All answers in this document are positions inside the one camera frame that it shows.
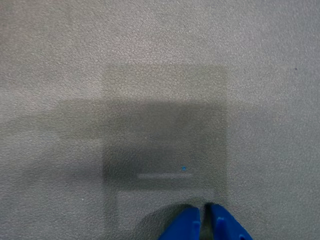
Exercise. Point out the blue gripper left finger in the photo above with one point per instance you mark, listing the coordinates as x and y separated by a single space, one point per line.
182 226

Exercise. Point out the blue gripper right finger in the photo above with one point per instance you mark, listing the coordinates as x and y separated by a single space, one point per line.
225 226

